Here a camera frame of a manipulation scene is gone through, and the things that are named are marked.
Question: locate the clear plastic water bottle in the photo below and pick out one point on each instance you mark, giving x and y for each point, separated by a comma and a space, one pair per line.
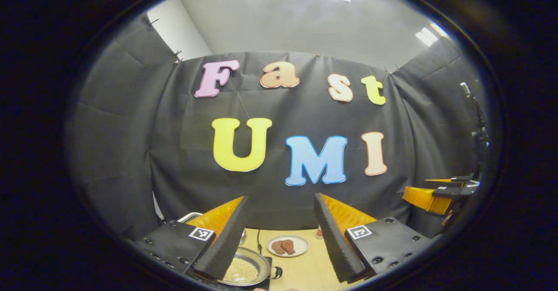
319, 232

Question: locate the small ceiling light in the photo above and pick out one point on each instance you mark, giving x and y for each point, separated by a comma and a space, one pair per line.
429, 34

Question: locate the round white plate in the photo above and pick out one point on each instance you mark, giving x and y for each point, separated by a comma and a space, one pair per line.
301, 243

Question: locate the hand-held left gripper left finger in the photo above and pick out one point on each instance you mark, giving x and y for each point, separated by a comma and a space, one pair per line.
226, 243

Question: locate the stainless steel pot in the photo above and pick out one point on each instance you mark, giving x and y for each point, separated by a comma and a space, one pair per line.
261, 260

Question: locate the brown meat patty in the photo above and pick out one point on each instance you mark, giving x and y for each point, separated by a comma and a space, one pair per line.
288, 246
277, 247

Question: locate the large soybean pile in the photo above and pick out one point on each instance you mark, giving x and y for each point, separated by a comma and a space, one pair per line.
239, 270

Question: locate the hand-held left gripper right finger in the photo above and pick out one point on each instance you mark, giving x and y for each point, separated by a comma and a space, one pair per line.
335, 243

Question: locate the black induction cooktop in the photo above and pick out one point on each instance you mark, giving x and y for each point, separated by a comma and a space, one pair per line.
266, 282

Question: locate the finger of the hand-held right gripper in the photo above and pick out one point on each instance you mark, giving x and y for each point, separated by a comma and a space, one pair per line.
444, 180
425, 199

